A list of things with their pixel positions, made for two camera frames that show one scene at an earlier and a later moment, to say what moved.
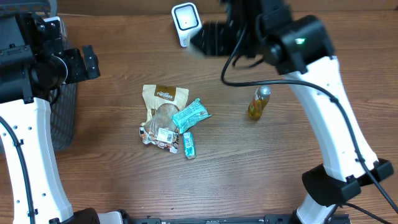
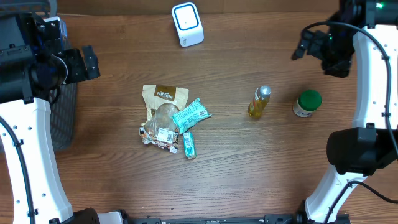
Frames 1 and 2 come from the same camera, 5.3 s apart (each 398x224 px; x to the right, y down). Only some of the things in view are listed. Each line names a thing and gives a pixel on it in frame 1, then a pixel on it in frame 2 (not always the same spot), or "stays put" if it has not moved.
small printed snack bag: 165,135 stays put
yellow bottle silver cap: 261,96 stays put
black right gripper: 222,38 to 315,46
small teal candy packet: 190,152 stays put
